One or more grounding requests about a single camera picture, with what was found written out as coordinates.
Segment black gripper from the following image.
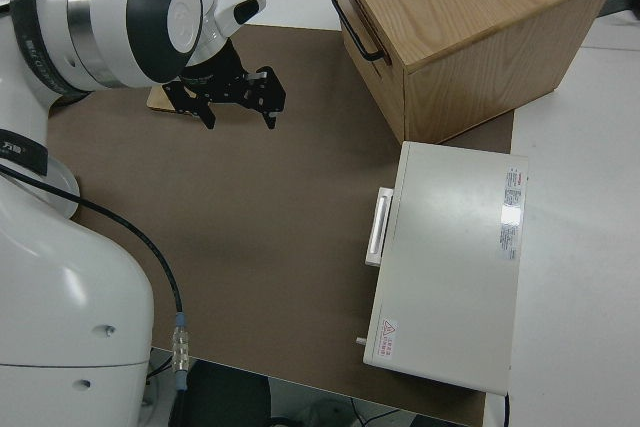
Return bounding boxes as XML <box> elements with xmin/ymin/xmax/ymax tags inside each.
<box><xmin>161</xmin><ymin>65</ymin><xmax>288</xmax><ymax>132</ymax></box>

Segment wooden mug tree stand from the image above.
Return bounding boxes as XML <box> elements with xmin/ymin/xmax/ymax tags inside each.
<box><xmin>145</xmin><ymin>86</ymin><xmax>177</xmax><ymax>114</ymax></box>

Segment brown table mat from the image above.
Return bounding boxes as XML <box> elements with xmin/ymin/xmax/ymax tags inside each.
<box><xmin>47</xmin><ymin>24</ymin><xmax>517</xmax><ymax>427</ymax></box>

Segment wooden drawer box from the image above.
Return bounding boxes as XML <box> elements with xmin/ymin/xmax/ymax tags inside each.
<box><xmin>326</xmin><ymin>0</ymin><xmax>619</xmax><ymax>146</ymax></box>

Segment white toaster oven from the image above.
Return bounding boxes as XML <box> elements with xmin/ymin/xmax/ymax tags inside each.
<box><xmin>353</xmin><ymin>140</ymin><xmax>531</xmax><ymax>396</ymax></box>

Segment black drawer handle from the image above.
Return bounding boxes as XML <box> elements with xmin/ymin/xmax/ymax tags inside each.
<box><xmin>329</xmin><ymin>0</ymin><xmax>387</xmax><ymax>64</ymax></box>

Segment black cable with metal connector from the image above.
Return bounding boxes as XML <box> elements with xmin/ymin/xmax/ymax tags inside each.
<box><xmin>0</xmin><ymin>161</ymin><xmax>194</xmax><ymax>427</ymax></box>

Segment white toaster oven handle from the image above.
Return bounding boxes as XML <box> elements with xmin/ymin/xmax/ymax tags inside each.
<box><xmin>363</xmin><ymin>187</ymin><xmax>397</xmax><ymax>269</ymax></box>

